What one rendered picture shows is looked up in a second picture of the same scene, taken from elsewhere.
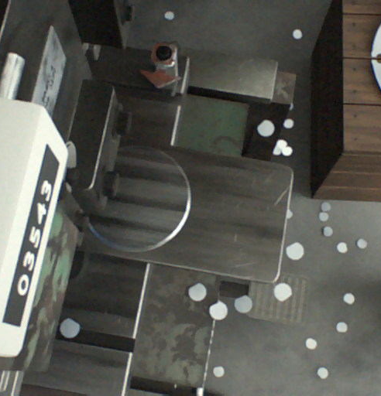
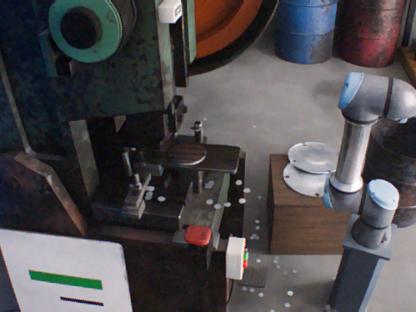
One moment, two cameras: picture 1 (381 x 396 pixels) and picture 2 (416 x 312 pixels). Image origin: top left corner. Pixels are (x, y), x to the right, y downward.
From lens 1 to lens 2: 0.93 m
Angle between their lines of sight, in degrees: 40
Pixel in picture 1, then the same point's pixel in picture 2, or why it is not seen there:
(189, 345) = (206, 215)
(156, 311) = (193, 207)
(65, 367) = (158, 208)
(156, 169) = (194, 147)
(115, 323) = (177, 198)
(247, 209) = (225, 155)
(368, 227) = (297, 264)
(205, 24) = not seen: hidden behind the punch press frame
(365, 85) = (282, 184)
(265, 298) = (246, 276)
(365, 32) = (280, 169)
